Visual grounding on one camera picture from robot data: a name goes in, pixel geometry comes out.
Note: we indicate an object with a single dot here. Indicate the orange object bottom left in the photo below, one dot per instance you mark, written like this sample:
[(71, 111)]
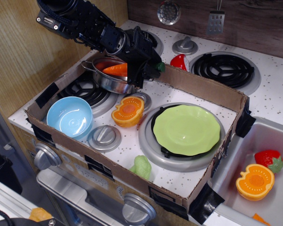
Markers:
[(39, 214)]

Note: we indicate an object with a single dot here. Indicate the hanging round steel strainer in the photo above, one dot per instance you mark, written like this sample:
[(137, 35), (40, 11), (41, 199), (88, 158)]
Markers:
[(169, 12)]

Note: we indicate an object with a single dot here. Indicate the silver stovetop knob middle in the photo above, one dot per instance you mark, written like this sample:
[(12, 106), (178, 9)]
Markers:
[(145, 97)]

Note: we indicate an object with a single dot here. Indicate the light blue bowl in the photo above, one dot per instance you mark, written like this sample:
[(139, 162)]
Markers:
[(72, 116)]

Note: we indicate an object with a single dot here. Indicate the silver stovetop knob front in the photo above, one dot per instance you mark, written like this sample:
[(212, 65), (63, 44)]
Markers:
[(104, 138)]

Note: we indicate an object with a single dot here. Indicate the silver oven knob right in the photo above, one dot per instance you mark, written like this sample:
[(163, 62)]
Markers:
[(136, 211)]

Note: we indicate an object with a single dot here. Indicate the silver oven knob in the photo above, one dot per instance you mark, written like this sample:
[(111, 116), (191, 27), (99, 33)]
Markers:
[(45, 157), (136, 211)]

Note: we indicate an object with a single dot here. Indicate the silver oven knob left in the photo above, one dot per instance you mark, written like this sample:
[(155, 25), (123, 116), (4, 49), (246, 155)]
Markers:
[(45, 157)]

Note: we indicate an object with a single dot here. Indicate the light green toy vegetable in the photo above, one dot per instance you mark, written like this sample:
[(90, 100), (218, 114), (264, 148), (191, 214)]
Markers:
[(141, 167)]

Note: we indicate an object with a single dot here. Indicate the silver stovetop knob back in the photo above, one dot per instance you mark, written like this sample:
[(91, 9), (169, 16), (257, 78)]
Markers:
[(185, 46)]

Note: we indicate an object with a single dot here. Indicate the orange toy carrot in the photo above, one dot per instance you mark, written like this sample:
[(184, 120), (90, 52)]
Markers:
[(121, 69)]

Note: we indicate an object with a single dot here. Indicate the black burner front left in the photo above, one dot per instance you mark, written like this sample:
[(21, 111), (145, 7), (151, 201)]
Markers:
[(86, 88)]

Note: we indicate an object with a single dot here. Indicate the orange half in sink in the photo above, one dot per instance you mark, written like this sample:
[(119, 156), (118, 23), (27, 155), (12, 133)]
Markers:
[(255, 182)]

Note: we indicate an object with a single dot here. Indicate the silver stovetop knob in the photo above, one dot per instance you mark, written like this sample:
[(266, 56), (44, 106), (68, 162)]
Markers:
[(104, 138), (145, 97), (185, 46)]

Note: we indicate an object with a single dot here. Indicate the black burner back right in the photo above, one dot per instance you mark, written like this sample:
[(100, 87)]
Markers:
[(232, 71)]

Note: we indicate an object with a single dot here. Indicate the light green plate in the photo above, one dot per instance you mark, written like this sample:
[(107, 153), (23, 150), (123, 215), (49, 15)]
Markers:
[(186, 129)]

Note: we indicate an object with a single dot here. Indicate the brown cardboard fence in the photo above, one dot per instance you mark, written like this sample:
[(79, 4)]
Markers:
[(169, 192)]

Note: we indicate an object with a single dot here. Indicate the orange half on stove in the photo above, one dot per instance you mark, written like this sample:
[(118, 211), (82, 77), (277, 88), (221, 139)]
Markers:
[(129, 112)]

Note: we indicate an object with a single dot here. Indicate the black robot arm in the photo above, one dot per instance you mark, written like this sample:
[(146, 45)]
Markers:
[(83, 22)]

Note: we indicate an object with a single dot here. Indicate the small steel pot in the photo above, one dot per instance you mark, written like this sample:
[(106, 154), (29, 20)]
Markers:
[(112, 83)]

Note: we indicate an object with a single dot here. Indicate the orange piece in sink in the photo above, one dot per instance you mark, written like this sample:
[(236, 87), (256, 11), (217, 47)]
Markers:
[(260, 219)]

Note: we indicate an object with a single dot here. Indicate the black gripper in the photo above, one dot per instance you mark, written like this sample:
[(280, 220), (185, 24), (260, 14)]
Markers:
[(136, 49)]

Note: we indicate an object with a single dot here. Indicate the silver sink basin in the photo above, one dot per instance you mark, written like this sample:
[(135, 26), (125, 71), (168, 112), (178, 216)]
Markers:
[(236, 210)]

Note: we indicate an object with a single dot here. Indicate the black burner back left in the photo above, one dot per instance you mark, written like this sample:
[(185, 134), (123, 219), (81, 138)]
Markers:
[(153, 40)]

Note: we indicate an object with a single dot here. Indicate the red strawberry in sink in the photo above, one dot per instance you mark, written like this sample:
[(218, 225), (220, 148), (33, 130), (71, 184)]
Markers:
[(271, 159)]

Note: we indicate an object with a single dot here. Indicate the silver oven door handle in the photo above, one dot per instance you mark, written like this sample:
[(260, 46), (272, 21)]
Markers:
[(81, 206)]

